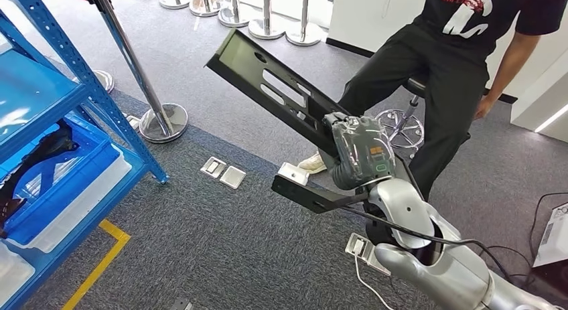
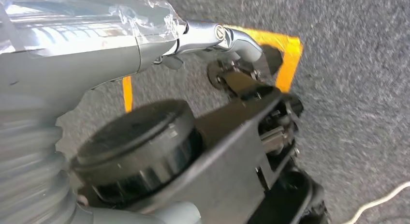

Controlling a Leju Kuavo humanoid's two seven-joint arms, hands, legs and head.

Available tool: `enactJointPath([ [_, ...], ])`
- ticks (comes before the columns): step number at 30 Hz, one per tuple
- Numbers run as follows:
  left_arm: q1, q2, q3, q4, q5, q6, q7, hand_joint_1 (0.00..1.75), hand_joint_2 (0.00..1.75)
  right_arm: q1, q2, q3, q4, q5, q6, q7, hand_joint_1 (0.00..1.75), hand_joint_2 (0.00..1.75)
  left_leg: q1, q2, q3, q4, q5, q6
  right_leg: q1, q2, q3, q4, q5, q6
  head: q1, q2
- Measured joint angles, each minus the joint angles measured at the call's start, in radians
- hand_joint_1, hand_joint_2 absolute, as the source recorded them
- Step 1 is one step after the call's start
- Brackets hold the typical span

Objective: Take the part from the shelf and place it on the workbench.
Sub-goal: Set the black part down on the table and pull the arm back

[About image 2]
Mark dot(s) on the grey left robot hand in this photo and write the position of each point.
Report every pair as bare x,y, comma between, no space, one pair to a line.
80,62

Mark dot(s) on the black robot leg mechanism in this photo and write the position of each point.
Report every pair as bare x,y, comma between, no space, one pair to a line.
224,171

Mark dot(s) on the yellow floor tape marking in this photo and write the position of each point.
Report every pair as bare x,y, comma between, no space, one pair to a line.
290,62

